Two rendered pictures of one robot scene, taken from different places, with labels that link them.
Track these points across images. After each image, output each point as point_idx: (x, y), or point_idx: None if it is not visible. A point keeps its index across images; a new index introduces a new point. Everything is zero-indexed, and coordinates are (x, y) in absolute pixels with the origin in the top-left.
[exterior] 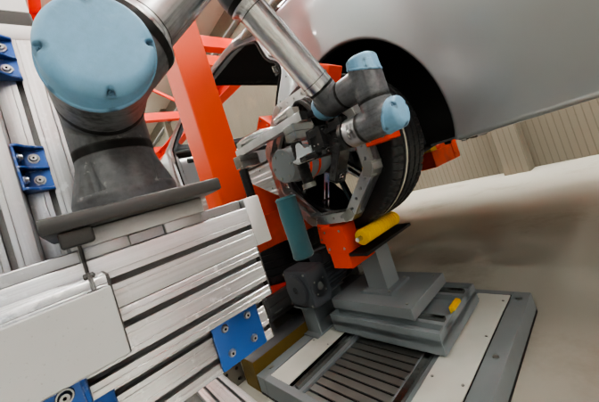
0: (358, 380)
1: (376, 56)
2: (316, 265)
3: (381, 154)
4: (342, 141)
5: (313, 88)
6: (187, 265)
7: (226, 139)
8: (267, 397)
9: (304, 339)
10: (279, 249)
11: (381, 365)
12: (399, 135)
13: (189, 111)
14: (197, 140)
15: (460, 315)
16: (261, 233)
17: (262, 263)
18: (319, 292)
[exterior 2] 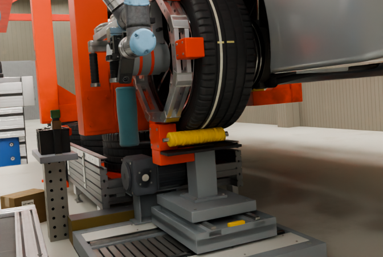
0: (133, 253)
1: None
2: (148, 158)
3: (196, 69)
4: (120, 52)
5: (109, 7)
6: None
7: (100, 20)
8: (74, 251)
9: (126, 222)
10: (139, 139)
11: (158, 250)
12: (202, 56)
13: None
14: (73, 15)
15: (236, 233)
16: (28, 100)
17: (24, 117)
18: (142, 183)
